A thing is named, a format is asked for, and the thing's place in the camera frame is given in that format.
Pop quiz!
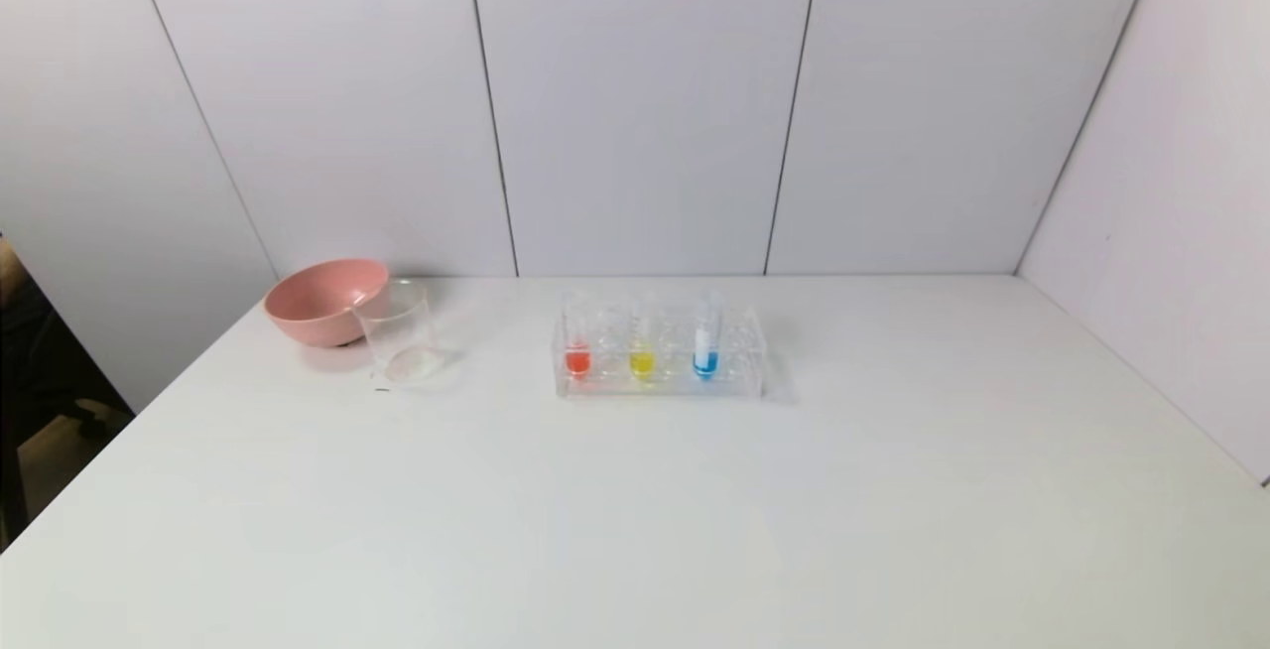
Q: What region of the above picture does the test tube with red pigment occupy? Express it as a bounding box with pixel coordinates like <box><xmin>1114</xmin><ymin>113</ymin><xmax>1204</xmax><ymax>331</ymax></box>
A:
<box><xmin>564</xmin><ymin>294</ymin><xmax>593</xmax><ymax>379</ymax></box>

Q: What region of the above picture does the test tube with yellow pigment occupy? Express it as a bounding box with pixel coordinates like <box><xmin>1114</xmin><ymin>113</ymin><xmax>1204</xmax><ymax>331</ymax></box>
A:
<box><xmin>628</xmin><ymin>294</ymin><xmax>658</xmax><ymax>384</ymax></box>

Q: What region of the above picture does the test tube with blue pigment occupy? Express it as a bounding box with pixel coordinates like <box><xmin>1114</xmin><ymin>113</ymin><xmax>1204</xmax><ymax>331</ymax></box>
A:
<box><xmin>693</xmin><ymin>292</ymin><xmax>722</xmax><ymax>382</ymax></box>

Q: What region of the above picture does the clear acrylic test tube rack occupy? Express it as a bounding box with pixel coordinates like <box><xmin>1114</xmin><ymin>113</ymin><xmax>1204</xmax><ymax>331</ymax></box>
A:
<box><xmin>553</xmin><ymin>302</ymin><xmax>770</xmax><ymax>402</ymax></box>

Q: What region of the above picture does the clear plastic beaker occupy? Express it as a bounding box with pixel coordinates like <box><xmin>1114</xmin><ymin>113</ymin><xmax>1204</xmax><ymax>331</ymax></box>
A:
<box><xmin>354</xmin><ymin>279</ymin><xmax>441</xmax><ymax>385</ymax></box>

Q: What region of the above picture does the pink bowl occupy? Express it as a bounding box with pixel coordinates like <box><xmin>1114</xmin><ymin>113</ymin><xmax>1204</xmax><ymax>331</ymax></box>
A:
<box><xmin>263</xmin><ymin>258</ymin><xmax>391</xmax><ymax>348</ymax></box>

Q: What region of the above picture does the dark equipment beside table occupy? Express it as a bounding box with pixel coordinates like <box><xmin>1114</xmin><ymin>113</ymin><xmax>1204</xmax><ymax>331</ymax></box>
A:
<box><xmin>0</xmin><ymin>232</ymin><xmax>135</xmax><ymax>546</ymax></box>

